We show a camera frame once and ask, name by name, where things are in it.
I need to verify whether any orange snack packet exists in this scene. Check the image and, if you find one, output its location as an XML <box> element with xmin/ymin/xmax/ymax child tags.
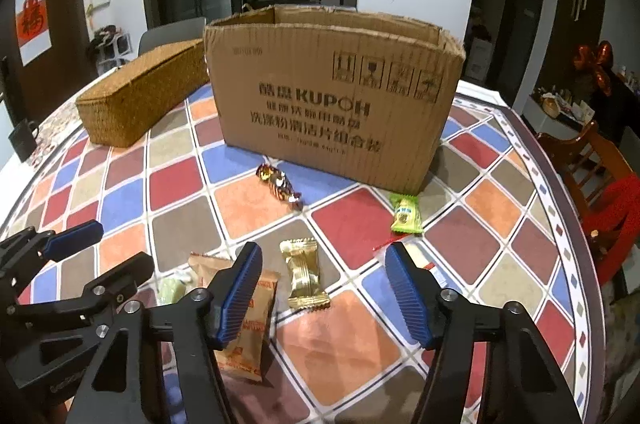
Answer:
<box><xmin>188</xmin><ymin>254</ymin><xmax>280</xmax><ymax>383</ymax></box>

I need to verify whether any gold snack packet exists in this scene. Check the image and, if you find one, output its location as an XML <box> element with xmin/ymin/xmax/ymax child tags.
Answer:
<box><xmin>280</xmin><ymin>237</ymin><xmax>331</xmax><ymax>310</ymax></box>

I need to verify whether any shiny candy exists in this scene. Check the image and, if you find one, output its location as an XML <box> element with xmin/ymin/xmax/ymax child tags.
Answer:
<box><xmin>256</xmin><ymin>163</ymin><xmax>303</xmax><ymax>210</ymax></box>

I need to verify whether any pale green snack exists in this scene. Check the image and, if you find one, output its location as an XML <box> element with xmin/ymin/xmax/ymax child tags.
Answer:
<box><xmin>157</xmin><ymin>274</ymin><xmax>191</xmax><ymax>306</ymax></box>

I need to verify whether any black mug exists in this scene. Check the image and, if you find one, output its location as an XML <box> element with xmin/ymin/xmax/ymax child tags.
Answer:
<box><xmin>9</xmin><ymin>119</ymin><xmax>39</xmax><ymax>163</ymax></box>

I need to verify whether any woven wicker basket box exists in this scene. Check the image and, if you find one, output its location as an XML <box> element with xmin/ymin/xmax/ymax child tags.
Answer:
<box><xmin>75</xmin><ymin>39</ymin><xmax>208</xmax><ymax>147</ymax></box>

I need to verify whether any red garment on chair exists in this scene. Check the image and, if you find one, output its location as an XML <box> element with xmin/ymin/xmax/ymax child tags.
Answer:
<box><xmin>582</xmin><ymin>173</ymin><xmax>639</xmax><ymax>286</ymax></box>

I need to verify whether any green snack packet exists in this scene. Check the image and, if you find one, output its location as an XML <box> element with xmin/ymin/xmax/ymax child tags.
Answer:
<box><xmin>390</xmin><ymin>193</ymin><xmax>422</xmax><ymax>234</ymax></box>

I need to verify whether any colourful patterned tablecloth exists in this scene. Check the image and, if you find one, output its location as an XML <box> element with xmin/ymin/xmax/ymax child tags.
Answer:
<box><xmin>1</xmin><ymin>84</ymin><xmax>603</xmax><ymax>423</ymax></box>

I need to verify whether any white shoe rack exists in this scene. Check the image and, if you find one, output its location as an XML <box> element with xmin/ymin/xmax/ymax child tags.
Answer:
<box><xmin>87</xmin><ymin>25</ymin><xmax>132</xmax><ymax>75</ymax></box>

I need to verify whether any red fu poster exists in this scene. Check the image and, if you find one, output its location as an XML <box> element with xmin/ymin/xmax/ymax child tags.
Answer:
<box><xmin>14</xmin><ymin>0</ymin><xmax>52</xmax><ymax>66</ymax></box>

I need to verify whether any red wooden chair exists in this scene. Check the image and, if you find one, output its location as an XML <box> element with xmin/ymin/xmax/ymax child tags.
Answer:
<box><xmin>537</xmin><ymin>121</ymin><xmax>639</xmax><ymax>263</ymax></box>

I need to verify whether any white low cabinet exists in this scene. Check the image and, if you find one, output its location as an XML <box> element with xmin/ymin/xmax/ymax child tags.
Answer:
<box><xmin>522</xmin><ymin>95</ymin><xmax>586</xmax><ymax>140</ymax></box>

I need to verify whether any brown cardboard box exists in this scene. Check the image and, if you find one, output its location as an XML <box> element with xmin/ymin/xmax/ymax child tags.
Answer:
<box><xmin>204</xmin><ymin>6</ymin><xmax>465</xmax><ymax>195</ymax></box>

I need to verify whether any red foil balloon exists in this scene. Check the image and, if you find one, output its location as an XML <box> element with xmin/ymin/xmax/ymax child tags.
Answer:
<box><xmin>573</xmin><ymin>40</ymin><xmax>614</xmax><ymax>96</ymax></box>

